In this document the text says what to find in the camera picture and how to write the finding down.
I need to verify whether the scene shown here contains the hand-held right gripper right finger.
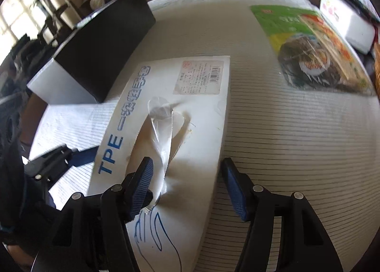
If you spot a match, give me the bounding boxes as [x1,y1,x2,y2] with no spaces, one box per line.
[220,157,354,272]

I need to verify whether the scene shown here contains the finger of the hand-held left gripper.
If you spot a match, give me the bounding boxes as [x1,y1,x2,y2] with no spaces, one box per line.
[26,144,99,184]

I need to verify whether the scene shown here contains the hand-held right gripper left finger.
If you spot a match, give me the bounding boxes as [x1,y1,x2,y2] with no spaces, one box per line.
[32,156,155,272]

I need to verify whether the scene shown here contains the clear plastic glove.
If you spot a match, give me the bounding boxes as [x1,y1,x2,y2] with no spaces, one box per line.
[144,96,186,213]

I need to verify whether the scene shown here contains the white glove box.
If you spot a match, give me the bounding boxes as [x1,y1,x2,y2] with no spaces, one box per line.
[87,55,231,272]

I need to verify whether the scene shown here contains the black storage tray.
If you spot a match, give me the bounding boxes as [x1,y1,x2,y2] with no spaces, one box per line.
[26,0,157,105]

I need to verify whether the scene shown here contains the white striped tablecloth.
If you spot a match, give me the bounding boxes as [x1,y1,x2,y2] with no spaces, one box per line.
[28,0,380,272]

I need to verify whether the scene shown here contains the green seaweed packet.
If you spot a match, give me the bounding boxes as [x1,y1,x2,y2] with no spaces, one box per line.
[249,4,375,96]

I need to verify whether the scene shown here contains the white box with pink print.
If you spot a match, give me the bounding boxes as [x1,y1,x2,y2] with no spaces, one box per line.
[319,0,376,54]

